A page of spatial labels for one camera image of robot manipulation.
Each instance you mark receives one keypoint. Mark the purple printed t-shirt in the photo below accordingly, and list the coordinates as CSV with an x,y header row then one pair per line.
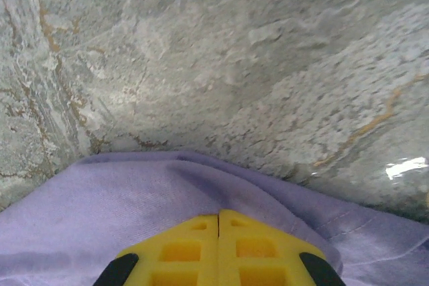
x,y
100,199

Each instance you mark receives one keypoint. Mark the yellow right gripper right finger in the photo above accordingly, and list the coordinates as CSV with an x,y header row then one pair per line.
x,y
258,252

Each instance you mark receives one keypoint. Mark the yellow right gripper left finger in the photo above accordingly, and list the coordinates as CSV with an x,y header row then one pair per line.
x,y
187,252

